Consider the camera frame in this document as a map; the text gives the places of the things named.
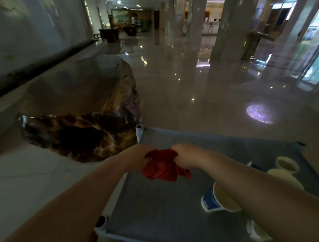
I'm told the large dark wooden root table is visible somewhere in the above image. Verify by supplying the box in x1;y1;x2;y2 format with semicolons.
16;54;144;164

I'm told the framed landscape painting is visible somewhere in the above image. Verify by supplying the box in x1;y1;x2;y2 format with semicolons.
111;9;130;24

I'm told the large white paper cup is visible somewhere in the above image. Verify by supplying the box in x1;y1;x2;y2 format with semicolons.
267;169;305;191

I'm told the dark wooden desk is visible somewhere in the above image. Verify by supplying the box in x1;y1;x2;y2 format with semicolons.
98;27;120;43

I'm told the small white paper cup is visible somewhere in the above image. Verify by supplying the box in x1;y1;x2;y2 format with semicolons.
275;156;300;175

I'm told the narrow grey stone pillar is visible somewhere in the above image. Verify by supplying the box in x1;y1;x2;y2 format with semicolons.
185;0;208;51

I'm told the person's left hand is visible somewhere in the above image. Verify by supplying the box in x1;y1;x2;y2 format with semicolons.
122;145;156;173

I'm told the wooden root sculpture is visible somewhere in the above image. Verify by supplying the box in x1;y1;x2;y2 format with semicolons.
241;29;275;61

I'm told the white paper cup blue print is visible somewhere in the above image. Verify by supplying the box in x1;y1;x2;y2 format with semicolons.
245;219;272;242

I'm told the person's left forearm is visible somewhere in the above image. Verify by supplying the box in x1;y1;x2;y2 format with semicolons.
0;151;130;242

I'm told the red cloth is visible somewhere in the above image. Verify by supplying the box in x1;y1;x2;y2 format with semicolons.
141;149;192;182

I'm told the wide grey stone pillar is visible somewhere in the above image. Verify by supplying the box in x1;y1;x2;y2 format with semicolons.
210;0;259;62

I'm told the grey fabric folding table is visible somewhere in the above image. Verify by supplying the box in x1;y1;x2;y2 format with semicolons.
95;124;319;242

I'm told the green potted plant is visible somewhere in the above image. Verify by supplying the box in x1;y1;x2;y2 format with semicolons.
141;20;153;33

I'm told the person's right forearm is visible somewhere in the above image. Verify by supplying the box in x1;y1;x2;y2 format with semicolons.
199;149;319;242

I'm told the person's right hand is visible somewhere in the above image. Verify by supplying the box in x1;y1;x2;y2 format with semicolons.
170;143;209;170

